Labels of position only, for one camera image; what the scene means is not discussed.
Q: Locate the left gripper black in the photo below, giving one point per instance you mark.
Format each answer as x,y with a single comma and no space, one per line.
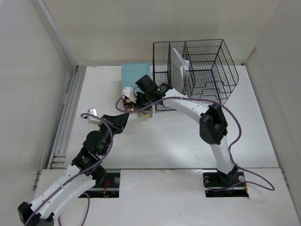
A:
117,123

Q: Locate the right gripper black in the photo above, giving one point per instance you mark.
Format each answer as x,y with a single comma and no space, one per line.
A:
138,93

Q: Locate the teal mini drawer chest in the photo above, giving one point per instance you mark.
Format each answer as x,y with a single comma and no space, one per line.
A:
130,74

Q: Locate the white spiral notebook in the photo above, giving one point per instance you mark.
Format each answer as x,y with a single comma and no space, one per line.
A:
179,72

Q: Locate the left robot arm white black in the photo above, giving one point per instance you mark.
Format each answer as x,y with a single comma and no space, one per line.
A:
84,172

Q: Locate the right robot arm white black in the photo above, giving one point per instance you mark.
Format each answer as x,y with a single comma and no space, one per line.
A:
211,120

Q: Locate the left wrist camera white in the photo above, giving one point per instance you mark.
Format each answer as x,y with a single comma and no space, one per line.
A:
91,116

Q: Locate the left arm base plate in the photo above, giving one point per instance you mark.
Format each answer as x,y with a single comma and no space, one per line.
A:
109,188

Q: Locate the aluminium rail frame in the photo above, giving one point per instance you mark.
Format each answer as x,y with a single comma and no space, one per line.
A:
58,150

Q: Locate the black wire mesh organizer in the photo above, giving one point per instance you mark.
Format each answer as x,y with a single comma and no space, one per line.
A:
212,73

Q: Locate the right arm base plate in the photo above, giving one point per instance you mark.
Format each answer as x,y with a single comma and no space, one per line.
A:
215,188

